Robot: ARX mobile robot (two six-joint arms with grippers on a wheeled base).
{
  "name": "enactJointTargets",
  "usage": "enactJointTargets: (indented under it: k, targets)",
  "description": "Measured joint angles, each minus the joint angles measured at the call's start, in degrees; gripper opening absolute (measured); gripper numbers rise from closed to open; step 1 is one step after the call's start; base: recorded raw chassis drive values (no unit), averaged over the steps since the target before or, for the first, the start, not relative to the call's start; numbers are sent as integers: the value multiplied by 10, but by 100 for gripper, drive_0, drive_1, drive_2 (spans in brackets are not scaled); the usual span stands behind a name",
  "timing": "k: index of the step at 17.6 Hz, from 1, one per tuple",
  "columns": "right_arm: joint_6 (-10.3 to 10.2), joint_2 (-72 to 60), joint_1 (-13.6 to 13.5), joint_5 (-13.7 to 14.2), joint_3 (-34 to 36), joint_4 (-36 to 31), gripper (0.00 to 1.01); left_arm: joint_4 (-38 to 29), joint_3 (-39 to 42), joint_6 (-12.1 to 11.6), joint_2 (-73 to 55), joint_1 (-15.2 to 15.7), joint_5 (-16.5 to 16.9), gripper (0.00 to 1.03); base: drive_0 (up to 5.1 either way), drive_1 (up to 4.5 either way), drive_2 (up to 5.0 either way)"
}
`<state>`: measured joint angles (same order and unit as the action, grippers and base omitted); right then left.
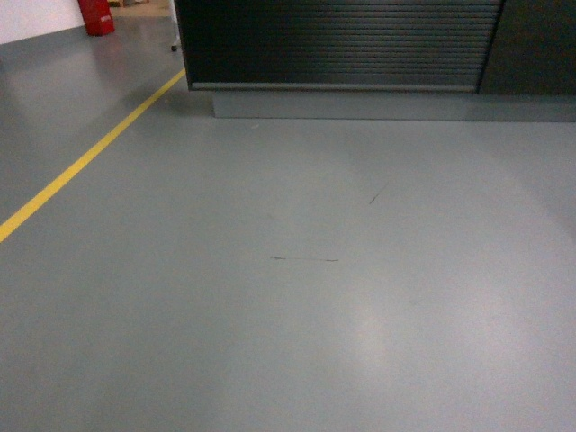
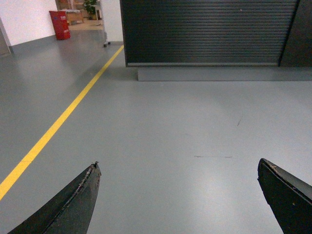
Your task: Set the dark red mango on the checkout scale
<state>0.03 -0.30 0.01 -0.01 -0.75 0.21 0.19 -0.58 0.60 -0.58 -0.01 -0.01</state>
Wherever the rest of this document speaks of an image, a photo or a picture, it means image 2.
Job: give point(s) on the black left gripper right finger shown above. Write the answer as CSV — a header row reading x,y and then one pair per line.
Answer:
x,y
289,198

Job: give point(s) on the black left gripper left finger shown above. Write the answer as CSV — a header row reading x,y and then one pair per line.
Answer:
x,y
70,210

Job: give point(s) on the red fire equipment box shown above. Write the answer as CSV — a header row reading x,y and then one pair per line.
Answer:
x,y
60,25

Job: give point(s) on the green potted plant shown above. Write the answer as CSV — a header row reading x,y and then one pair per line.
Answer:
x,y
90,7

